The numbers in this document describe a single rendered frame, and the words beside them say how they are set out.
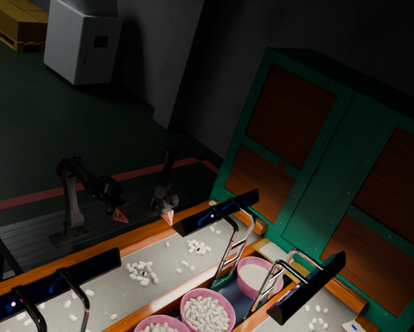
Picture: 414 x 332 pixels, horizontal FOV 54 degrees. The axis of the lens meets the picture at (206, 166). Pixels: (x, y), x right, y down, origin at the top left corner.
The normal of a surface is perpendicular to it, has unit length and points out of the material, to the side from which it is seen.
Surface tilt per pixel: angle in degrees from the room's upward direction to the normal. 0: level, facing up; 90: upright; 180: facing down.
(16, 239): 0
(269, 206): 90
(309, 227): 90
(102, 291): 0
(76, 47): 90
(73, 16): 90
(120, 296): 0
